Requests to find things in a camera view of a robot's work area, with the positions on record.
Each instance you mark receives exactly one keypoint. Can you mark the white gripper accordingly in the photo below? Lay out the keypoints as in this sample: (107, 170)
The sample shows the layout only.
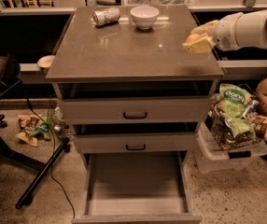
(224, 34)

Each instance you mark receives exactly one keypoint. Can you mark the small orange fruit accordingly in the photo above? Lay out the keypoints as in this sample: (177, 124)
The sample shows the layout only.
(191, 37)

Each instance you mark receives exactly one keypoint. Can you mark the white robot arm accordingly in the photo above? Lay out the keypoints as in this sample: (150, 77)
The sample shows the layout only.
(253, 17)

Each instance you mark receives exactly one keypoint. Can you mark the top grey drawer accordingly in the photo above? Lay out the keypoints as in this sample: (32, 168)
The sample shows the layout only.
(113, 111)

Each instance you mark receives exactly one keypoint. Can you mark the grey drawer cabinet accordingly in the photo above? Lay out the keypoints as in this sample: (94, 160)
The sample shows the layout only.
(120, 61)

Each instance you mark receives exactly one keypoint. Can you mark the middle grey drawer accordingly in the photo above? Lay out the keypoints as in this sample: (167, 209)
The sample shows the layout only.
(137, 142)

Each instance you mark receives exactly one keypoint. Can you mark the bottom grey open drawer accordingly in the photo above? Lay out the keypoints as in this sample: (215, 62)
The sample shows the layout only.
(136, 188)

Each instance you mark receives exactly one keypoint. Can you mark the white ceramic bowl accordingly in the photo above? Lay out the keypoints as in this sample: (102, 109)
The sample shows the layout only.
(144, 16)

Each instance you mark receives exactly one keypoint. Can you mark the green dang chip bag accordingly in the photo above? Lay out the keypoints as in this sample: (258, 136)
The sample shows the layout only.
(232, 105)

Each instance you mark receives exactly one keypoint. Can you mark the tipped soda can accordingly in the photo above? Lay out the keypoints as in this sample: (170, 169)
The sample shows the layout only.
(105, 16)

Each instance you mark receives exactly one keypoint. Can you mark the brown snack bag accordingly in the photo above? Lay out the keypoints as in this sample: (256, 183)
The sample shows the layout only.
(259, 124)

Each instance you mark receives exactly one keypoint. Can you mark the clear plastic storage bin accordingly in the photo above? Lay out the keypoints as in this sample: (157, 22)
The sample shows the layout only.
(210, 157)

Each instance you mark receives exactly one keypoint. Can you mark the small bowl on ledge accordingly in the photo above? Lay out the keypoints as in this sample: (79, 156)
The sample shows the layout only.
(46, 61)

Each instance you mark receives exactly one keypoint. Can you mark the snack bags on floor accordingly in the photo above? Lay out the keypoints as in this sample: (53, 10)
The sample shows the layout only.
(31, 128)

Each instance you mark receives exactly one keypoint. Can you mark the black stand legs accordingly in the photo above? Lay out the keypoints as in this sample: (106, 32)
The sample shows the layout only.
(11, 154)

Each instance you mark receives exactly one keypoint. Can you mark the wire basket of snacks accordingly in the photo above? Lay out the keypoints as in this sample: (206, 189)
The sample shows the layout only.
(222, 134)

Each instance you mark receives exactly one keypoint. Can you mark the small wire basket floor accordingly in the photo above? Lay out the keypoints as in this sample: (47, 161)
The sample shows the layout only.
(57, 123)

